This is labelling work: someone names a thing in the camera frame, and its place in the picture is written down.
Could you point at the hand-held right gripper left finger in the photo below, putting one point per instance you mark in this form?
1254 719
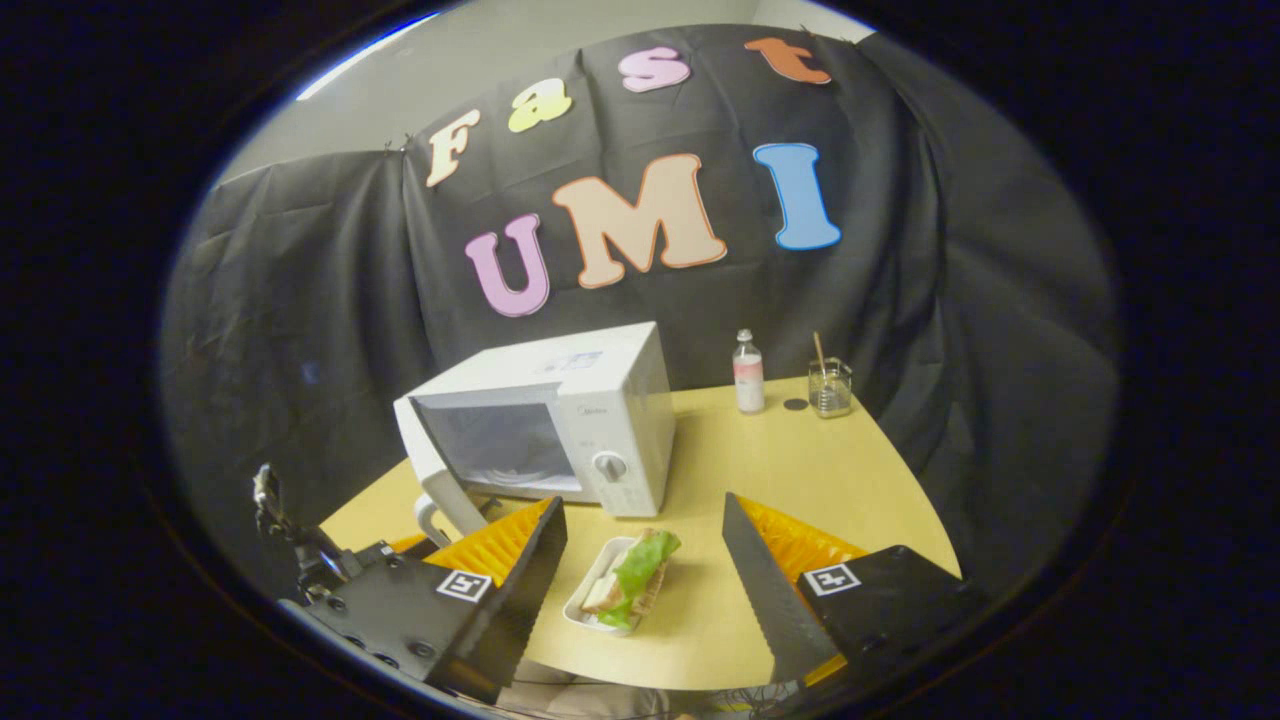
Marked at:
525 590

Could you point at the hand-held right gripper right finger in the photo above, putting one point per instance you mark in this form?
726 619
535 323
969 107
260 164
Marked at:
770 600

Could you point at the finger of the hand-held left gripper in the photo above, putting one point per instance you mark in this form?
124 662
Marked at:
410 544

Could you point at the lettuce sandwich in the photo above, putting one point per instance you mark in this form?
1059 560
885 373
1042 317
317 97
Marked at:
635 575

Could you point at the white microwave oven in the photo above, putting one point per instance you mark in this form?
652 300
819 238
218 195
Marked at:
630 400

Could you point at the white plastic tray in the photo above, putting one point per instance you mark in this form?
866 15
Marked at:
580 605

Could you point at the small clear bottle pink label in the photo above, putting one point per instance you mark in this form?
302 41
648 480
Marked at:
748 385

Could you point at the small clear glass cup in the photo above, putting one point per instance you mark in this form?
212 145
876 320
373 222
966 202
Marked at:
830 390

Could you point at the wooden stick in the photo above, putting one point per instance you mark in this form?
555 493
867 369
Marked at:
819 350

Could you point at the black backdrop cloth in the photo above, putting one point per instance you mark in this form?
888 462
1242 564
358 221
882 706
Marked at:
900 250

